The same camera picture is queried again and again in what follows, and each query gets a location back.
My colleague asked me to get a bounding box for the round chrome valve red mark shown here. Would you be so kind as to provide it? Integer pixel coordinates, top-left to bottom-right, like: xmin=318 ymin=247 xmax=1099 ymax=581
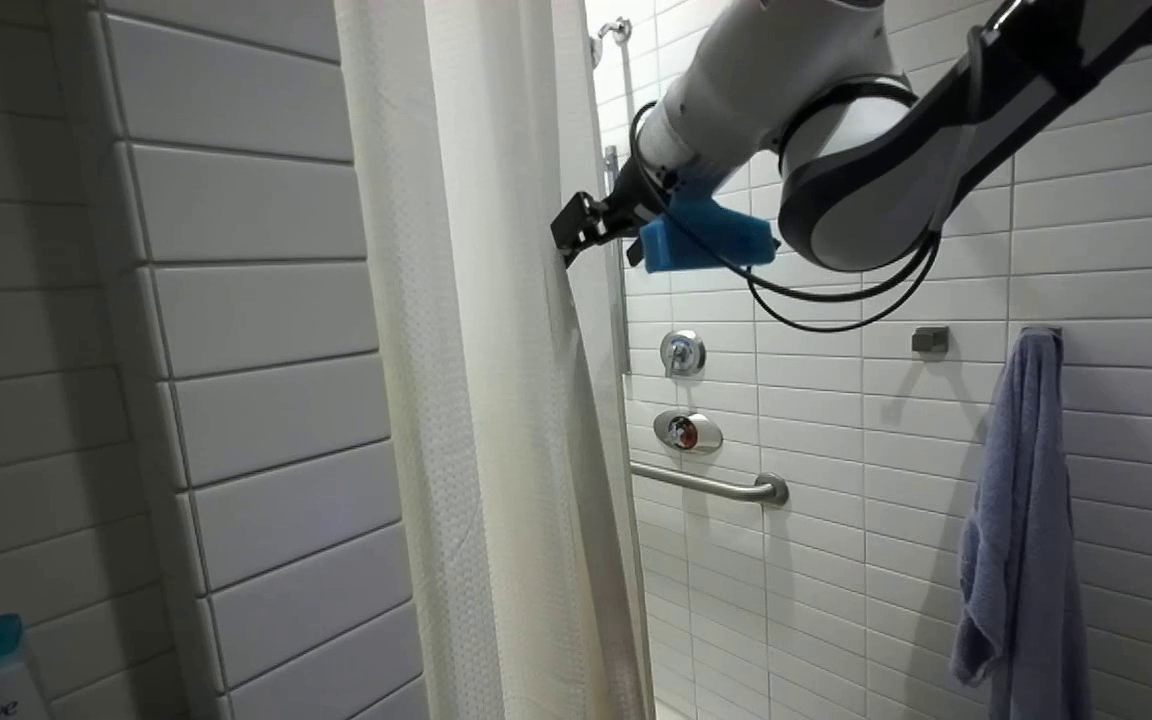
xmin=648 ymin=408 xmax=727 ymax=459

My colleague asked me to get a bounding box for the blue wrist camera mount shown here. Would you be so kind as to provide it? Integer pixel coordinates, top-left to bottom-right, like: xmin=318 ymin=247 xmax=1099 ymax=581
xmin=633 ymin=197 xmax=783 ymax=280

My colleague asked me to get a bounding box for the long chrome corner grab bar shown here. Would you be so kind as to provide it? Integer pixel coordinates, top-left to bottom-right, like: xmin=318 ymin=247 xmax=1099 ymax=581
xmin=624 ymin=458 xmax=797 ymax=511

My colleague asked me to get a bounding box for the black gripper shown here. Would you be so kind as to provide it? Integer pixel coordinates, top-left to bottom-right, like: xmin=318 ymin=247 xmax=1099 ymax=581
xmin=547 ymin=161 xmax=676 ymax=268

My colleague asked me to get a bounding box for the blue hanging towel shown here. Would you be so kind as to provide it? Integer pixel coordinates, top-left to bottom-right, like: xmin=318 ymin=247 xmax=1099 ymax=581
xmin=948 ymin=326 xmax=1096 ymax=720

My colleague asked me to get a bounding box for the chrome shower slide bar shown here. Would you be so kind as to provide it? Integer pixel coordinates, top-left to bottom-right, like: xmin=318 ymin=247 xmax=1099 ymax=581
xmin=594 ymin=14 xmax=641 ymax=380

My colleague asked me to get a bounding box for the white shower curtain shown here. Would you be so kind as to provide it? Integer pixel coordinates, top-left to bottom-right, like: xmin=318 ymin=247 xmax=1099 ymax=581
xmin=329 ymin=0 xmax=659 ymax=720

